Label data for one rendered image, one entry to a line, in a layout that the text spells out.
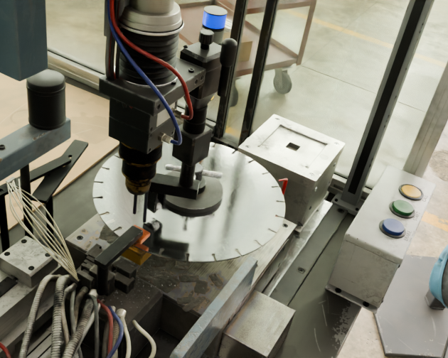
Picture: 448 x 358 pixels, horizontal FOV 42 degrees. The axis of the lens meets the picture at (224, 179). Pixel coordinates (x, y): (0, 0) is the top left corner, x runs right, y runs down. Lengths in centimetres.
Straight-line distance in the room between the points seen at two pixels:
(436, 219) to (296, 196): 164
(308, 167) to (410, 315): 116
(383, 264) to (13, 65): 71
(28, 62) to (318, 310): 70
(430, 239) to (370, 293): 153
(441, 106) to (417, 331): 115
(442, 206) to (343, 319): 181
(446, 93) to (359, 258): 38
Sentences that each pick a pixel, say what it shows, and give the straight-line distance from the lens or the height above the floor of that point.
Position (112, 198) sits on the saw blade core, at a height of 95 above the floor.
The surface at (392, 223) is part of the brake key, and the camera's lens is 113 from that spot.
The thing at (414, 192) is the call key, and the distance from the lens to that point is 125.
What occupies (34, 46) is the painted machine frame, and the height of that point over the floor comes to 126.
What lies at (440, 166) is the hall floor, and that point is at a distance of 319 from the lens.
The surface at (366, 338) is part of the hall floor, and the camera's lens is 216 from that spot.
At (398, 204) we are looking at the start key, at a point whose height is 91.
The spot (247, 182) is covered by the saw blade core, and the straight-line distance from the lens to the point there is 105.
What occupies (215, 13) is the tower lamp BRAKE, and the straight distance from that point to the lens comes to 115.
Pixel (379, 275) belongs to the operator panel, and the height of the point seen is 84.
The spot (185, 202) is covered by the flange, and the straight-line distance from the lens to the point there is 96.
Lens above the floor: 158
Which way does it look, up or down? 37 degrees down
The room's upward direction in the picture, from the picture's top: 11 degrees clockwise
